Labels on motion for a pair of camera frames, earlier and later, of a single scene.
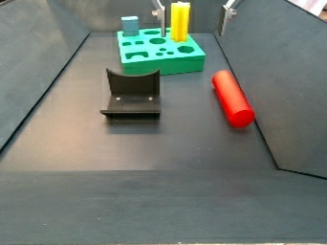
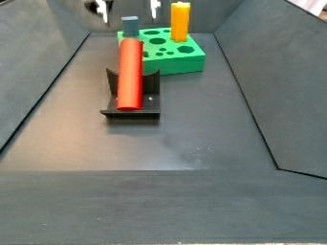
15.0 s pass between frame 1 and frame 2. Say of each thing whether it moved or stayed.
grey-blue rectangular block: stayed
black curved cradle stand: stayed
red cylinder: moved
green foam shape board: stayed
